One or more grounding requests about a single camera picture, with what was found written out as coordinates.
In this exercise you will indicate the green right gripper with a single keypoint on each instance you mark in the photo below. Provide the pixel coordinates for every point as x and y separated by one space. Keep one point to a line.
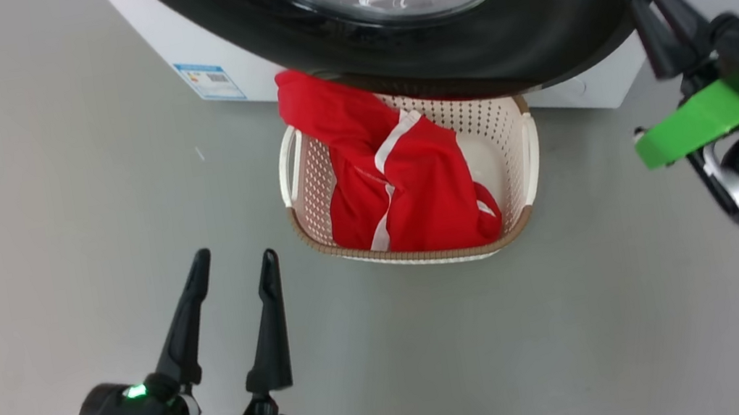
701 121

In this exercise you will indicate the black washer door glass window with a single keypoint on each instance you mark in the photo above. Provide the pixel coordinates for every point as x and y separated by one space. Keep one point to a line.
533 29

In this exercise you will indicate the red and white garment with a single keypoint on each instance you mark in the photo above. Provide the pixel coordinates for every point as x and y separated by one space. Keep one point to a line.
426 192

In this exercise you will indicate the white front-load washing machine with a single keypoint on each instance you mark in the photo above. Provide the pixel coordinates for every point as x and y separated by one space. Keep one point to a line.
614 79

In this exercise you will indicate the cream laundry basket brown rim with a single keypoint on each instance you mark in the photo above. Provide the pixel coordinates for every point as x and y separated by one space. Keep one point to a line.
517 163

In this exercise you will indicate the round white filter cover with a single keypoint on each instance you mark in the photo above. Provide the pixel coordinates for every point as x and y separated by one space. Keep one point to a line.
578 87

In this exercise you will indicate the blue energy label sticker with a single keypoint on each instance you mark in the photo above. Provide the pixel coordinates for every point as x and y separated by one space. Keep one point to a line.
210 81

